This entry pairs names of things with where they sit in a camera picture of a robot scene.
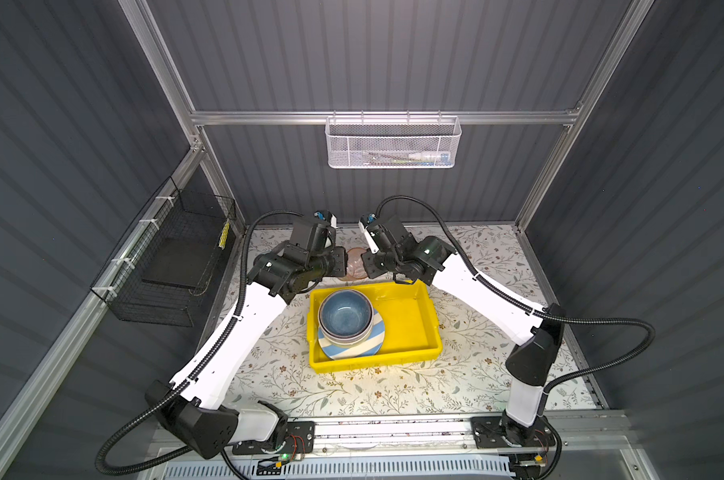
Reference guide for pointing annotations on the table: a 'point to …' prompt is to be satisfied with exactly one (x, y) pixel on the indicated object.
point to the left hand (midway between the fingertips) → (343, 255)
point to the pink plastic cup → (355, 265)
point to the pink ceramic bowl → (345, 343)
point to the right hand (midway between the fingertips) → (369, 258)
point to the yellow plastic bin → (410, 322)
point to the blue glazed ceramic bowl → (345, 313)
